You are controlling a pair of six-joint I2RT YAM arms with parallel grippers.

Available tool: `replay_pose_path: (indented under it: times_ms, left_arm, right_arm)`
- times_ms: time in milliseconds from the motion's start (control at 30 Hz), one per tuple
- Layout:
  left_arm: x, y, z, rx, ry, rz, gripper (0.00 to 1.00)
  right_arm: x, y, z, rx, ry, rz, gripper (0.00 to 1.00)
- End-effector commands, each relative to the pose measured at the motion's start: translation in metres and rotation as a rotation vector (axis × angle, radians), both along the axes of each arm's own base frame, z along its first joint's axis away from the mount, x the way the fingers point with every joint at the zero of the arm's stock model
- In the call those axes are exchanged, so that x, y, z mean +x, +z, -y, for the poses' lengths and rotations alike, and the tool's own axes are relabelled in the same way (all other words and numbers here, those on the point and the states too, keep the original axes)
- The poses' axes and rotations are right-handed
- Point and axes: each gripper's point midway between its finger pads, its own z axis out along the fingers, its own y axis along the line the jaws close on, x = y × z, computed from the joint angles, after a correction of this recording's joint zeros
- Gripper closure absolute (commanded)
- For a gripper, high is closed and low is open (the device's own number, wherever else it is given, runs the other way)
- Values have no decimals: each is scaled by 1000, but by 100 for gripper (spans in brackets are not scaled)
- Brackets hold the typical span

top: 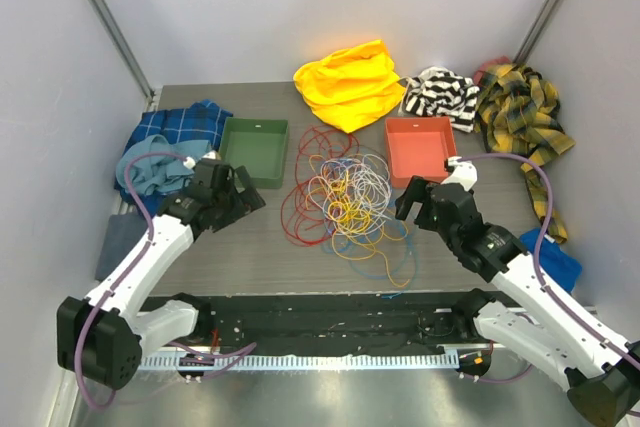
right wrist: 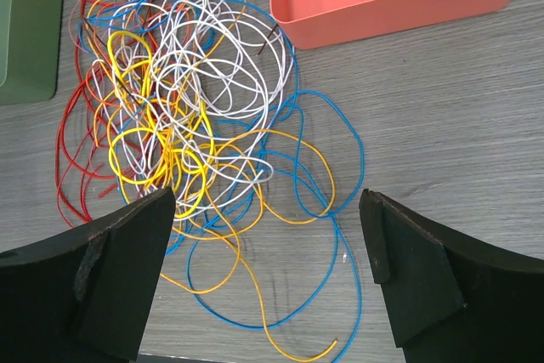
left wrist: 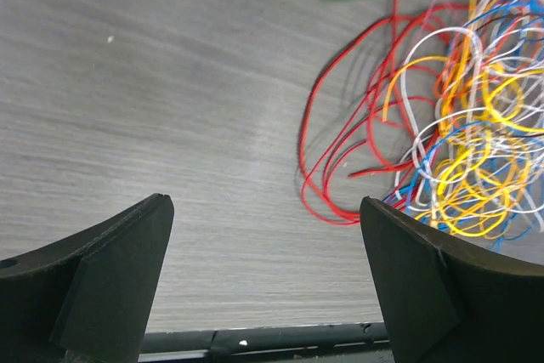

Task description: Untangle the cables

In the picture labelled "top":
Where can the grey folded cloth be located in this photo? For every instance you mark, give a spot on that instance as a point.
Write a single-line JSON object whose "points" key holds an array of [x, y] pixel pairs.
{"points": [[123, 233]]}

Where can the orange-red plastic tray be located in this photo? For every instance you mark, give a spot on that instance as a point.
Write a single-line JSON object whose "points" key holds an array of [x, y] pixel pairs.
{"points": [[418, 146]]}

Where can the white slotted cable duct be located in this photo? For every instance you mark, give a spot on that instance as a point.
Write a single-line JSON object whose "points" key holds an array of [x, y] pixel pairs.
{"points": [[178, 360]]}

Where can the blue plaid cloth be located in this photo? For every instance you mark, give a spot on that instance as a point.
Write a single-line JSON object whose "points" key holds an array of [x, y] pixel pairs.
{"points": [[203, 120]]}

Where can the green plastic tray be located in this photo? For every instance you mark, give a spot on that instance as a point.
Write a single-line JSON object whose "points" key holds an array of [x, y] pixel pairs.
{"points": [[259, 145]]}

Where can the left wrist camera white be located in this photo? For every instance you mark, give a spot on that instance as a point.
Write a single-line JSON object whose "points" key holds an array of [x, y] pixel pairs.
{"points": [[191, 162]]}

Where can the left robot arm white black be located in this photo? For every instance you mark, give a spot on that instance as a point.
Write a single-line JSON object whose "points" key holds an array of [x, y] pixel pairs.
{"points": [[104, 336]]}

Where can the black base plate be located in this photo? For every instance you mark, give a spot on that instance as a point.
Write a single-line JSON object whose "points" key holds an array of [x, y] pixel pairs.
{"points": [[335, 325]]}

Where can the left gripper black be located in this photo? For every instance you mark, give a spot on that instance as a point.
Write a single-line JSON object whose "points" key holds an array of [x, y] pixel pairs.
{"points": [[245, 202]]}

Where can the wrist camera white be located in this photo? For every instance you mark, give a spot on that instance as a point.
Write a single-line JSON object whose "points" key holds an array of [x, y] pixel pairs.
{"points": [[191, 162], [461, 172]]}

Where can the light blue cloth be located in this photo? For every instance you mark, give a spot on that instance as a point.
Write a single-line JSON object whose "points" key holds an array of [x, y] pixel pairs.
{"points": [[158, 174]]}

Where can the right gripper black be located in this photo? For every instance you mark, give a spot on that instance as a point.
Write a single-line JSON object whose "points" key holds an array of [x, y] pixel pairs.
{"points": [[418, 191]]}

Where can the pink cloth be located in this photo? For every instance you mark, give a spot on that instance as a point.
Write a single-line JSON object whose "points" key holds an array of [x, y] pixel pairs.
{"points": [[482, 69]]}

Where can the black white striped cloth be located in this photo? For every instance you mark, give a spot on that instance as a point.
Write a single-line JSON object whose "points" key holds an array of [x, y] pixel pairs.
{"points": [[440, 92]]}

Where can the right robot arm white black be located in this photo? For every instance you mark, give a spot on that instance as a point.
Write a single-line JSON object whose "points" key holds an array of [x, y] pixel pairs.
{"points": [[595, 366]]}

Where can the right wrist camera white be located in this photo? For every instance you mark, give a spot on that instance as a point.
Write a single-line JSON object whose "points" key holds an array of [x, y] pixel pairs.
{"points": [[461, 172]]}

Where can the bright blue cloth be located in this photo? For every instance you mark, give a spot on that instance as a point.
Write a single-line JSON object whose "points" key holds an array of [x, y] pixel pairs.
{"points": [[564, 269]]}

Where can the yellow black plaid cloth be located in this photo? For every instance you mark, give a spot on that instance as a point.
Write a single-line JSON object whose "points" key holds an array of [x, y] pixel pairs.
{"points": [[517, 113]]}

